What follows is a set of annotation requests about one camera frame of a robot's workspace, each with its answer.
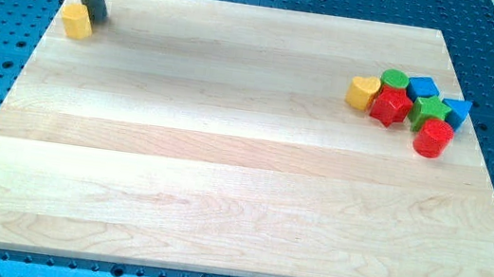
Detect blue cube block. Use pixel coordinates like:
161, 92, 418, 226
406, 76, 440, 102

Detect red star block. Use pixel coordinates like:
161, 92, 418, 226
370, 85, 413, 127

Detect yellow heart block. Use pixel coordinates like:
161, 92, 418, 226
345, 76, 381, 111

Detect green cylinder block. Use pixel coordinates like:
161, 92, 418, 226
380, 68, 410, 90

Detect blue triangle block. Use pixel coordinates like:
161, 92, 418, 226
442, 98, 472, 132

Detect yellow hexagon block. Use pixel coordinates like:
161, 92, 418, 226
61, 3, 93, 40

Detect green star block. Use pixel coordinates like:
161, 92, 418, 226
408, 96, 451, 132

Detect red cylinder block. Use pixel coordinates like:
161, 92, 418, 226
412, 119, 455, 158

